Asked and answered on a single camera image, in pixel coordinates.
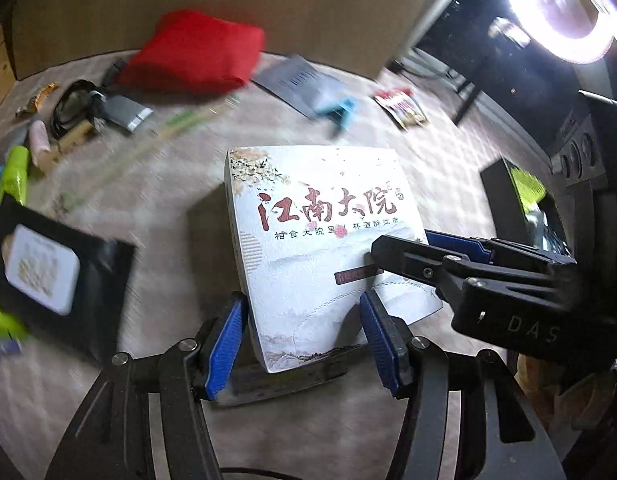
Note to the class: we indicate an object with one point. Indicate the grey tube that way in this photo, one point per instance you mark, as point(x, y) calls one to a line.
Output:
point(121, 110)

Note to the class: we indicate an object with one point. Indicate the large brown board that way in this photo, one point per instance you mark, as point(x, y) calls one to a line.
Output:
point(113, 0)

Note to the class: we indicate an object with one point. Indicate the white device on light stand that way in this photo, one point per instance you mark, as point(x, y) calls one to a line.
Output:
point(508, 32)

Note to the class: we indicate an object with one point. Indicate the red cloth pouch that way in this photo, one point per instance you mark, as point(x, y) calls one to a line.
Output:
point(193, 52)

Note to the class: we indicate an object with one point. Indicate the red snack packet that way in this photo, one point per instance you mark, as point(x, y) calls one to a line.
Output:
point(403, 107)

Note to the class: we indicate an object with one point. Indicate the chopsticks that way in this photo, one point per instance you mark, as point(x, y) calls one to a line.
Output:
point(188, 119)
point(113, 167)

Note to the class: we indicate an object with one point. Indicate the black storage container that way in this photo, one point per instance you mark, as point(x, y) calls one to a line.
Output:
point(495, 195)

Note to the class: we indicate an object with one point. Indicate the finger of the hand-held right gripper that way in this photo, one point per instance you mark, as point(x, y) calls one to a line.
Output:
point(458, 245)
point(413, 260)

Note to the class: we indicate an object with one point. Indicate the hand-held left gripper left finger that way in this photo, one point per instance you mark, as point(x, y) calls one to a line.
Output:
point(226, 350)

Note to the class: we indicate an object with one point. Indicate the yellow green mesh item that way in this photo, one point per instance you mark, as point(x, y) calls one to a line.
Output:
point(525, 185)

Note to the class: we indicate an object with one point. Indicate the pink bottle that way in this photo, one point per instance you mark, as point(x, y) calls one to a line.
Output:
point(38, 140)

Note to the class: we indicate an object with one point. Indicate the yellow green packet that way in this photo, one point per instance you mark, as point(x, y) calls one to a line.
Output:
point(3, 325)
point(16, 175)

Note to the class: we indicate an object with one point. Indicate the brown wooden roll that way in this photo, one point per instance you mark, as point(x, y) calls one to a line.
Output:
point(73, 137)

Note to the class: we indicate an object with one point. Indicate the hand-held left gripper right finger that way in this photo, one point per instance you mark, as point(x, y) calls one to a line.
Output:
point(381, 345)

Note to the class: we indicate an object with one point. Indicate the light blue plastic clip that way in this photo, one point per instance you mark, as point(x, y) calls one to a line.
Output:
point(338, 110)

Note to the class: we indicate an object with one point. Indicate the black foil packet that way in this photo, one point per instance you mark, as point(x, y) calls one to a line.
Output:
point(103, 280)

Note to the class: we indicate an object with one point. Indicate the grey foil pouch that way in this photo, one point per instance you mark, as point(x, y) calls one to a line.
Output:
point(293, 85)

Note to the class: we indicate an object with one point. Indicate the brown candy wrapper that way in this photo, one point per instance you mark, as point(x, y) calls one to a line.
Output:
point(36, 101)

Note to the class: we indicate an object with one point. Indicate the white printed box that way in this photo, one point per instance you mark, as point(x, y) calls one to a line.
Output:
point(308, 270)

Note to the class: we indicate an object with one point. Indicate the black light stand pole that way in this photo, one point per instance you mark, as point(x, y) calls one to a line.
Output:
point(468, 95)

